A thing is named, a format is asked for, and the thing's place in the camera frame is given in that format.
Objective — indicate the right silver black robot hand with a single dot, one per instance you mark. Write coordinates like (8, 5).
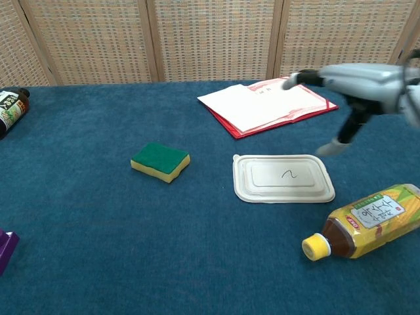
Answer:
(357, 85)

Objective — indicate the green yellow sponge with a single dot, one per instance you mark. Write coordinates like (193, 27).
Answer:
(160, 160)

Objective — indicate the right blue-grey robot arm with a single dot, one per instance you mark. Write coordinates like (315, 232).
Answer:
(411, 95)

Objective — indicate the red certificate folder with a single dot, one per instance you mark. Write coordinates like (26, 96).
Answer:
(311, 110)

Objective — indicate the white paper sheet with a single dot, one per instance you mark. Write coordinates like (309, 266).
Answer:
(243, 108)

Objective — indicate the yellow label tea bottle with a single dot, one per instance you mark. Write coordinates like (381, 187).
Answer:
(370, 223)

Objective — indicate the woven bamboo folding screen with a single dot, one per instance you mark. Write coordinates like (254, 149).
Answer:
(210, 39)

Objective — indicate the dark sauce bottle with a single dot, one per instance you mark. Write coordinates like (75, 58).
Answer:
(10, 111)

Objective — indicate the purple toy block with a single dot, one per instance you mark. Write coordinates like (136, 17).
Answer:
(6, 247)

